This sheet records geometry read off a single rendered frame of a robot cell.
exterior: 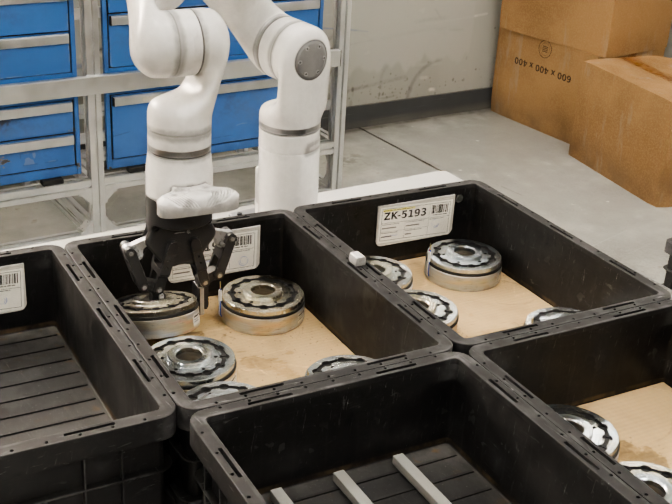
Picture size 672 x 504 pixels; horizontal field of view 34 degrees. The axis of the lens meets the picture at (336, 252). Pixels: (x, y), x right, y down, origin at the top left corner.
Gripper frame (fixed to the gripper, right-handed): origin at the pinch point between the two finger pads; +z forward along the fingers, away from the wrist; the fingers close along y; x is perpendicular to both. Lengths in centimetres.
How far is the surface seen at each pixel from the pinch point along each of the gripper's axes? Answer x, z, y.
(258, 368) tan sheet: 10.8, 4.2, -5.7
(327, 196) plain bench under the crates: -62, 17, -52
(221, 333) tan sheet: 1.6, 4.3, -4.8
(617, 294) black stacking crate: 21, -3, -48
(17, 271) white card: -7.6, -3.4, 16.9
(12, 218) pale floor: -235, 89, -26
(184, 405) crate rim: 29.4, -5.9, 10.0
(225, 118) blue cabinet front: -190, 45, -83
